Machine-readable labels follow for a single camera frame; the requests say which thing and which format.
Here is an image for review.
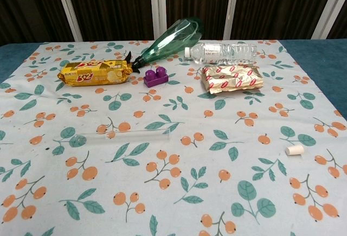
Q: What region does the white rubber stopper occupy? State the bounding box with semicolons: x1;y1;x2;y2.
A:
285;144;304;156

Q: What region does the white partition post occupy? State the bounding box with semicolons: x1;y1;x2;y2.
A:
223;0;244;41
52;0;84;42
311;0;347;41
149;0;168;41

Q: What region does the clear plastic water bottle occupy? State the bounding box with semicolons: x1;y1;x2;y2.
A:
184;43;258;65

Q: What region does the golden biscuit packet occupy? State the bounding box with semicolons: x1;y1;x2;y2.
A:
56;59;134;87

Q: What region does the gold foil snack packet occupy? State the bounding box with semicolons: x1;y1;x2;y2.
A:
201;65;264;94

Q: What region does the clear glass test tube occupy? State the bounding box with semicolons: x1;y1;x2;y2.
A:
72;129;171;145

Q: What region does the green plastic spray bottle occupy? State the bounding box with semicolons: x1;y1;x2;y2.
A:
125;16;204;74

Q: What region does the purple toy building block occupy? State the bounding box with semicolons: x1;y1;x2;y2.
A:
143;67;169;87

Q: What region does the floral fruit print tablecloth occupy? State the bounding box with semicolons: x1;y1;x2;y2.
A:
0;40;347;236

